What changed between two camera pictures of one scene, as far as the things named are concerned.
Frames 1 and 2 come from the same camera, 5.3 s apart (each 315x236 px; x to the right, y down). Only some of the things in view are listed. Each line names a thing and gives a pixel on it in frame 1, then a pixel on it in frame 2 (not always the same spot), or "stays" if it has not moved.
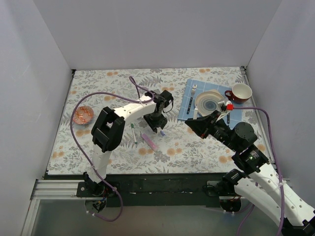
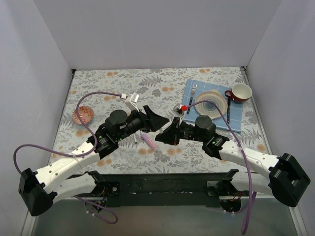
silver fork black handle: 193,91 stays
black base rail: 152,190 stays
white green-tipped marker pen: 133,130 stays
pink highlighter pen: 152,145 stays
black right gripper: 209,127 to 176,131
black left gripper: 155,122 to 144,119
